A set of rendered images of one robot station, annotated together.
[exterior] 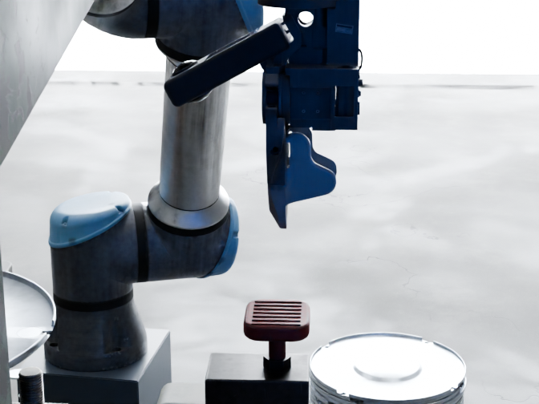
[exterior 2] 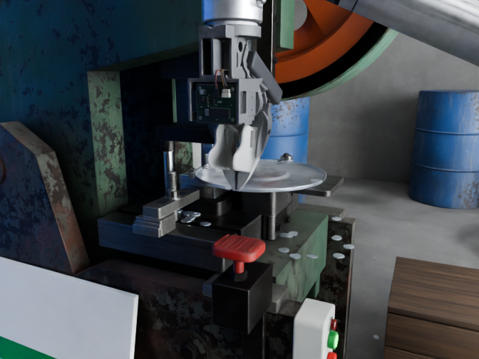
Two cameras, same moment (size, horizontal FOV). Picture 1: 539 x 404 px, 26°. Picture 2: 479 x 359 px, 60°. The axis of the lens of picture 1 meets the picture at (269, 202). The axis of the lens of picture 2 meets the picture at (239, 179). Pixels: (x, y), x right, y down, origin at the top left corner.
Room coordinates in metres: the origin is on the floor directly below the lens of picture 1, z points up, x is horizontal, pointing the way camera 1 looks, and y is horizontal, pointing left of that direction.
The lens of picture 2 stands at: (1.21, -0.53, 1.00)
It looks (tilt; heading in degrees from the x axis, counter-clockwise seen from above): 14 degrees down; 113
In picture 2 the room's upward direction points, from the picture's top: straight up
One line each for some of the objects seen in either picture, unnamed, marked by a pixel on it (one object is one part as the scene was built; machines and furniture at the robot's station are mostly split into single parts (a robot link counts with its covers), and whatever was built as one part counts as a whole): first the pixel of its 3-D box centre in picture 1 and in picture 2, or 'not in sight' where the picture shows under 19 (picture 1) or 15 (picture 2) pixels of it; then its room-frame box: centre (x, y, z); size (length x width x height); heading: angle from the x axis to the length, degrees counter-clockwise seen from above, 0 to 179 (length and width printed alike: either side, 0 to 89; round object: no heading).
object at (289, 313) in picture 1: (277, 349); (238, 266); (0.99, -0.01, 0.72); 0.07 x 0.06 x 0.08; 177
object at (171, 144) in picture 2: not in sight; (208, 134); (0.77, 0.33, 0.86); 0.20 x 0.16 x 0.05; 87
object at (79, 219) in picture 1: (95, 243); not in sight; (1.58, 0.25, 0.62); 0.13 x 0.12 x 0.14; 104
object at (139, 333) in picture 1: (95, 318); not in sight; (1.58, 0.26, 0.50); 0.15 x 0.15 x 0.10
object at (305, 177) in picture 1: (301, 183); (221, 157); (0.97, -0.03, 0.89); 0.06 x 0.03 x 0.09; 86
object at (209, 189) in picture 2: not in sight; (212, 179); (0.78, 0.33, 0.76); 0.15 x 0.09 x 0.05; 87
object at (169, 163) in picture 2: not in sight; (168, 163); (0.71, 0.25, 0.81); 0.02 x 0.02 x 0.14
